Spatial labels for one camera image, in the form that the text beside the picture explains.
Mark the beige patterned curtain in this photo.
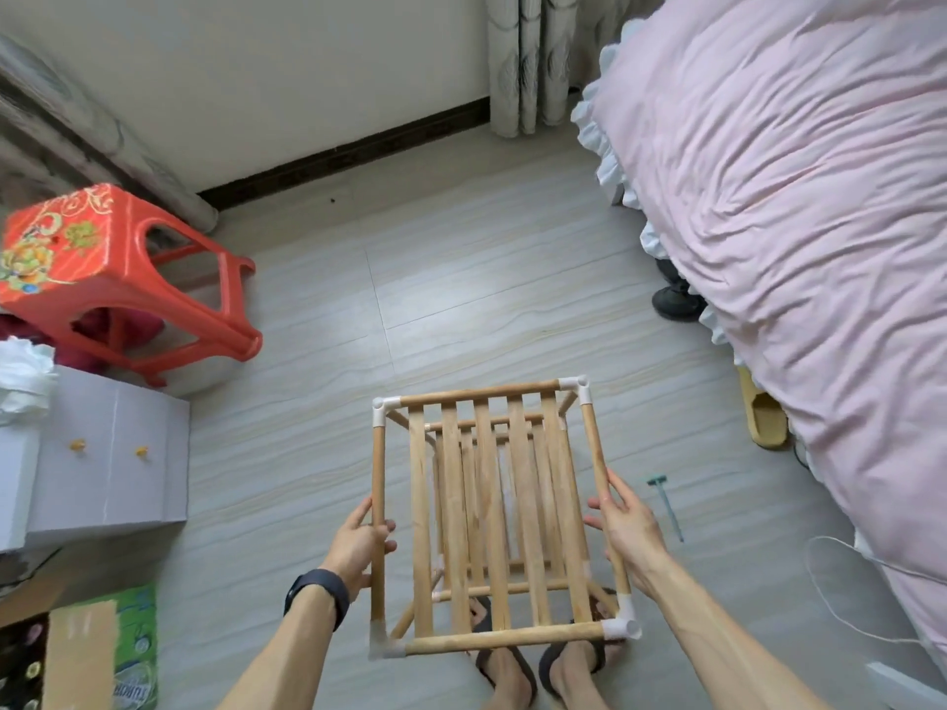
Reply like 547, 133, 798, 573
484, 0, 667, 139

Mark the dark baseboard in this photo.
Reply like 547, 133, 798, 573
197, 96, 492, 212

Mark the black wristband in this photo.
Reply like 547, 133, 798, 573
284, 569, 351, 631

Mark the person's foot in sandal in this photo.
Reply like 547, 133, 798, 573
468, 595, 539, 710
538, 590, 621, 710

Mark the white ruffled bed skirt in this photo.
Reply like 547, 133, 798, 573
570, 20, 744, 366

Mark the black shoe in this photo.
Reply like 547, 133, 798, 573
651, 258, 709, 323

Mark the person's left foot in sandal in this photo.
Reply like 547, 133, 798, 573
468, 595, 539, 710

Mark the white plastic bag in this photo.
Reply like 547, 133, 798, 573
0, 336, 60, 427

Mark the white cable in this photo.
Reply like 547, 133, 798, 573
805, 535, 947, 647

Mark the red plastic stool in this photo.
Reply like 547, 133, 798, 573
0, 183, 264, 389

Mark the grey patterned curtain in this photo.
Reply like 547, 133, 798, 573
0, 33, 220, 236

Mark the brown cardboard box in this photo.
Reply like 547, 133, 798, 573
0, 576, 121, 710

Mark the small green hammer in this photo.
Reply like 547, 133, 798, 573
647, 475, 686, 545

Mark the yellow slipper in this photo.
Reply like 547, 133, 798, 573
737, 365, 792, 451

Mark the person's right foot in sandal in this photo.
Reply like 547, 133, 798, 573
538, 590, 621, 710

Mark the dark red cloth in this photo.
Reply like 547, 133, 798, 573
0, 309, 165, 375

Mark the person's left hand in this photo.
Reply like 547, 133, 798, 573
320, 497, 398, 603

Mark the person's left forearm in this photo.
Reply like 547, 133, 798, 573
215, 584, 343, 710

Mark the white board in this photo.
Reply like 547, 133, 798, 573
864, 661, 947, 710

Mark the person's right hand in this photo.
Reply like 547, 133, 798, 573
583, 469, 671, 601

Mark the pink duvet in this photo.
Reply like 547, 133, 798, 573
590, 0, 947, 662

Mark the white drawer cabinet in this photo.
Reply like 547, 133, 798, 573
0, 362, 192, 553

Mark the wooden slatted rack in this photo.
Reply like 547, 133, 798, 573
368, 374, 643, 662

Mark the person's right forearm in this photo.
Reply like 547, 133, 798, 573
638, 558, 833, 710

